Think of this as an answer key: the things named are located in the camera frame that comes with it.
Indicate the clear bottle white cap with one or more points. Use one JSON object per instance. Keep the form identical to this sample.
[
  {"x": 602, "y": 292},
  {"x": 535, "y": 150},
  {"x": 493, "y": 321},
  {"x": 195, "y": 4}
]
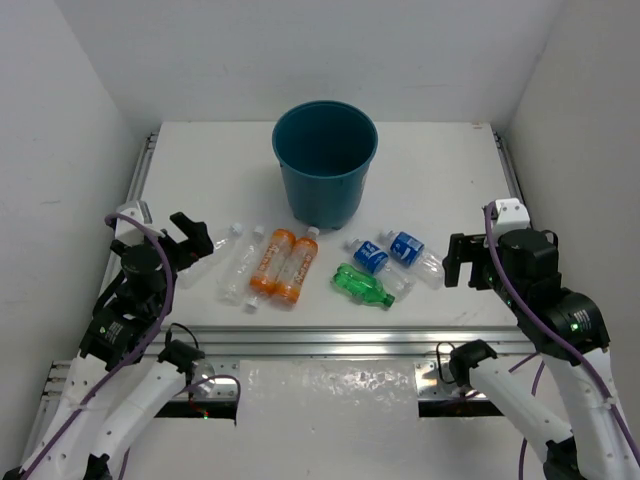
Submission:
[{"x": 233, "y": 283}]

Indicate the aluminium front rail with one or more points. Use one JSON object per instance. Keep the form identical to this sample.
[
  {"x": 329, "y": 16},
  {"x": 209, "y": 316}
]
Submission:
[{"x": 425, "y": 349}]

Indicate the blue label bottle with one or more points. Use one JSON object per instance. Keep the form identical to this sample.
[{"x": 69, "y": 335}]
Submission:
[
  {"x": 415, "y": 256},
  {"x": 376, "y": 262}
]

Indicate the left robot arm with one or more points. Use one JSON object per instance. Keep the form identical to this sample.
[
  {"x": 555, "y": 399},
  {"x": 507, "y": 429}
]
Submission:
[{"x": 87, "y": 437}]

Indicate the green plastic bottle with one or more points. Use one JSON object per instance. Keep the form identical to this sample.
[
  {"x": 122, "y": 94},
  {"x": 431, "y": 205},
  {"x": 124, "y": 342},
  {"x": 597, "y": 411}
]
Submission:
[{"x": 363, "y": 288}]

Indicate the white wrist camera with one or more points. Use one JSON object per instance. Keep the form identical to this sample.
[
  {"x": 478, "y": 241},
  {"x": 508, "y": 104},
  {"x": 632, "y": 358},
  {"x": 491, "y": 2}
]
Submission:
[
  {"x": 136, "y": 210},
  {"x": 507, "y": 215}
]

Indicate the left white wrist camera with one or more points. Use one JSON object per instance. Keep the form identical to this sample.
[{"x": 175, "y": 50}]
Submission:
[{"x": 136, "y": 210}]

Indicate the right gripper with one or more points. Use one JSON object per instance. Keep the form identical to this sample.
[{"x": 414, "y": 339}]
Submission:
[{"x": 461, "y": 247}]

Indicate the orange drink bottle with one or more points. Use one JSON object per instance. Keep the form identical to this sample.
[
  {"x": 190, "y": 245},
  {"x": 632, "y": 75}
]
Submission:
[
  {"x": 295, "y": 269},
  {"x": 263, "y": 280}
]

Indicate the teal plastic bin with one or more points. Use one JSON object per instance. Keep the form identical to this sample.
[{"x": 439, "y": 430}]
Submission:
[{"x": 324, "y": 149}]

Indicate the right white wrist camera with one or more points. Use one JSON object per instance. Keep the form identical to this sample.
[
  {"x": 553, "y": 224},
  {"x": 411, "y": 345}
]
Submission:
[{"x": 507, "y": 215}]

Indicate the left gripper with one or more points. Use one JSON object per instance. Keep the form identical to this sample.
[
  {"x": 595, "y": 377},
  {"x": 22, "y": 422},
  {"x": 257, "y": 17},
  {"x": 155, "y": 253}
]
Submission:
[{"x": 176, "y": 244}]

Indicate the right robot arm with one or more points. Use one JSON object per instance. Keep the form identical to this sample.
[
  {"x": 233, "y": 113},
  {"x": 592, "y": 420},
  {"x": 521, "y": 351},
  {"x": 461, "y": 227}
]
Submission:
[{"x": 568, "y": 332}]

